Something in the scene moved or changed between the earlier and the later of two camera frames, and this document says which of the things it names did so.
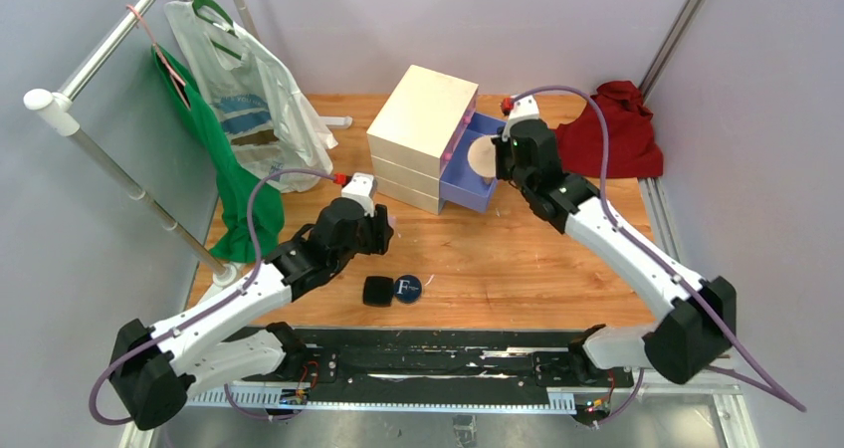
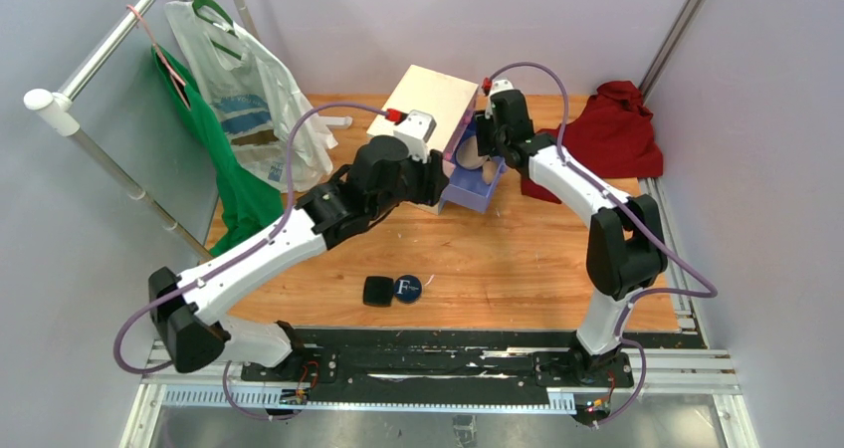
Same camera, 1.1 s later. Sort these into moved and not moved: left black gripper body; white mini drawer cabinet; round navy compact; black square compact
Moved: left black gripper body
Not moved: round navy compact; black square compact; white mini drawer cabinet
